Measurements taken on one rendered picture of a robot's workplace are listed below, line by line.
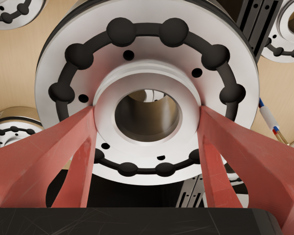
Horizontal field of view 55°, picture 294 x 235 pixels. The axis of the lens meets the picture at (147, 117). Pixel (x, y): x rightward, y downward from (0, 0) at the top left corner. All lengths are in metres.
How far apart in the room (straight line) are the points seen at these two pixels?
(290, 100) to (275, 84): 0.04
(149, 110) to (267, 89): 0.27
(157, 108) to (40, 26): 0.22
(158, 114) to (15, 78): 0.27
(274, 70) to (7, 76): 0.34
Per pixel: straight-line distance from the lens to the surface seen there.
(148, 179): 0.16
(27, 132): 0.40
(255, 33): 0.25
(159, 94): 0.34
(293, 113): 0.45
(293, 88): 0.43
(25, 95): 0.41
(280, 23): 0.33
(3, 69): 0.39
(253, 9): 0.24
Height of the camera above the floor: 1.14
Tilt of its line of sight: 51 degrees down
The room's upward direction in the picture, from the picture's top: 178 degrees clockwise
